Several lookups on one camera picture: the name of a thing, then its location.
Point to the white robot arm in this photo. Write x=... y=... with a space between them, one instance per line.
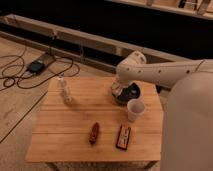
x=187 y=134

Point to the wooden table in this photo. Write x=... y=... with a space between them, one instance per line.
x=62 y=131

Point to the blue power adapter box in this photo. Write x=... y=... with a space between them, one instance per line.
x=35 y=67

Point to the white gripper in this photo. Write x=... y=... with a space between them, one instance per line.
x=117 y=87

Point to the white paper cup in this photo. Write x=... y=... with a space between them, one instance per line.
x=135 y=108

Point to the red brown elongated object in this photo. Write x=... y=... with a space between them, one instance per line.
x=94 y=133

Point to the dark ceramic bowl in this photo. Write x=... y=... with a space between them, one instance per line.
x=132 y=92

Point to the red black rectangular case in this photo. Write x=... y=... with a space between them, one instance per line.
x=123 y=137

